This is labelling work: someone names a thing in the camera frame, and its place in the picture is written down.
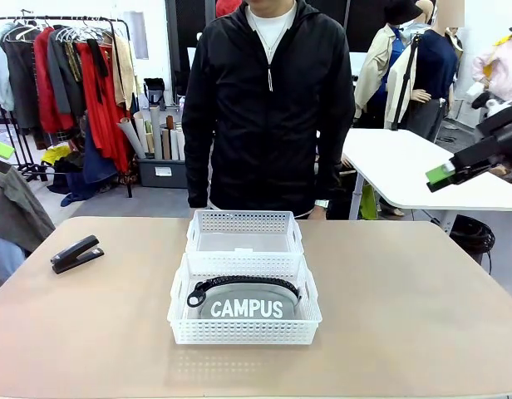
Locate slanted grey paper roll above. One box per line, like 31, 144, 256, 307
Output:
116, 116, 147, 160

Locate long red dress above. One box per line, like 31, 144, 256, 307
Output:
76, 41, 130, 174

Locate person's right forearm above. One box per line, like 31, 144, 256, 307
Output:
182, 136, 216, 209

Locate grey hanging jacket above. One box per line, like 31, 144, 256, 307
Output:
47, 28, 87, 118

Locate person in black jacket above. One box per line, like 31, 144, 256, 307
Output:
181, 0, 357, 220

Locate green shopping bag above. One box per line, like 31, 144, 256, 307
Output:
359, 182, 380, 220

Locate black bucket hat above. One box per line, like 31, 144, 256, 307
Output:
383, 0, 424, 27

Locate black stapler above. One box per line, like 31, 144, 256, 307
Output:
50, 234, 106, 275

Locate red hanging jacket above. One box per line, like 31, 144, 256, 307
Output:
32, 27, 76, 135

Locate white perforated plastic basket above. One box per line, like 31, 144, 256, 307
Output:
167, 250, 323, 346
185, 209, 305, 255

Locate mannequin in navy sweater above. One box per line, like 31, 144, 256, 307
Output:
405, 0, 465, 143

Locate grey plastic storage bin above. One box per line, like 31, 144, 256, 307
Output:
135, 155, 188, 190

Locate navy blue cloth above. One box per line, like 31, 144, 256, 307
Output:
82, 120, 118, 185

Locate dark grey hanging coat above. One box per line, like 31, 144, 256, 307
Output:
0, 35, 42, 131

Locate mannequin in pink hoodie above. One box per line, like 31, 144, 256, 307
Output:
471, 18, 512, 103

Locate white background table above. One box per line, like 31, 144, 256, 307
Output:
342, 127, 512, 236

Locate tall grey paper roll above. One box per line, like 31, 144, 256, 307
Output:
149, 104, 164, 160

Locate brown paper roll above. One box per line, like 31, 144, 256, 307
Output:
161, 115, 175, 160

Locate black hanging scarf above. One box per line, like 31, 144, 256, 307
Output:
86, 38, 111, 106

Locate black office chair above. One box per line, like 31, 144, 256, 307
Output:
143, 77, 167, 111

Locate red hooded garment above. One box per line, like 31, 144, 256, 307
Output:
215, 0, 244, 18

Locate black coiled cables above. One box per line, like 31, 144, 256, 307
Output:
448, 214, 496, 255

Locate grey draped jacket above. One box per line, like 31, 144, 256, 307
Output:
0, 155, 57, 253

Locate yellow cloth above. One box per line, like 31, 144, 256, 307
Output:
41, 145, 72, 166

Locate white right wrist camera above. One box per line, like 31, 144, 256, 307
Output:
465, 81, 511, 121

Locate grey CAMPUS zipper pouch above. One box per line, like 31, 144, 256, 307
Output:
186, 273, 303, 320

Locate mannequin in beige trench coat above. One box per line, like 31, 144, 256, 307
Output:
354, 22, 419, 131

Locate beige paper roll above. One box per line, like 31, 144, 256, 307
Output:
133, 111, 150, 156

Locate blue jeans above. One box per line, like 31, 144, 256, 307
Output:
0, 232, 27, 288

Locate beige hanging garment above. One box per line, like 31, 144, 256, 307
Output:
110, 35, 139, 111

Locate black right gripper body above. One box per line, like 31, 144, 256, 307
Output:
448, 105, 512, 175

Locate person's left forearm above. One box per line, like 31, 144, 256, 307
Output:
318, 136, 357, 205

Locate black metal clothes rack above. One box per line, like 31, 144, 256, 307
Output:
0, 15, 135, 199

